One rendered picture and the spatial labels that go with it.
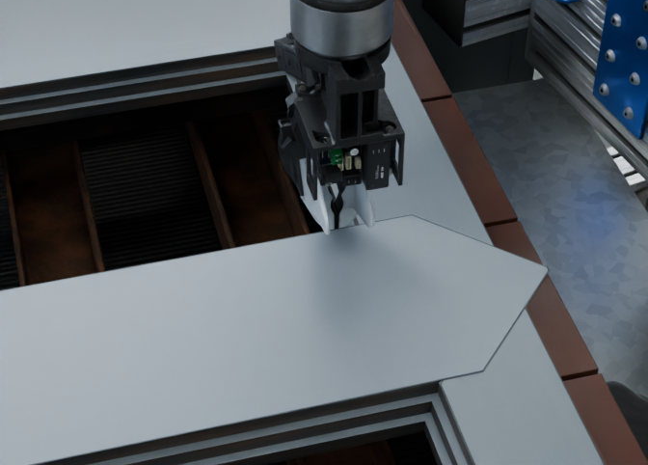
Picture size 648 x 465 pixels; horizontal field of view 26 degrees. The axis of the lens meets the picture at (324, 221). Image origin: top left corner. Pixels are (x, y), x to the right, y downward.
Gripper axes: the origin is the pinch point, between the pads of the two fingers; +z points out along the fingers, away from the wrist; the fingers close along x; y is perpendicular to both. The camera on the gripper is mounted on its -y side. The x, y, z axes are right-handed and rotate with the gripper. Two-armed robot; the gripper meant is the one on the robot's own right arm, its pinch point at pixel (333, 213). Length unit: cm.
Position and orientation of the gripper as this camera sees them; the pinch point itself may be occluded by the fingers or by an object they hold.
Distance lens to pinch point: 117.7
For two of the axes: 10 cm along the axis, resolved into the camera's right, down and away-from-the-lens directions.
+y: 2.5, 6.6, -7.0
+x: 9.7, -1.7, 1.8
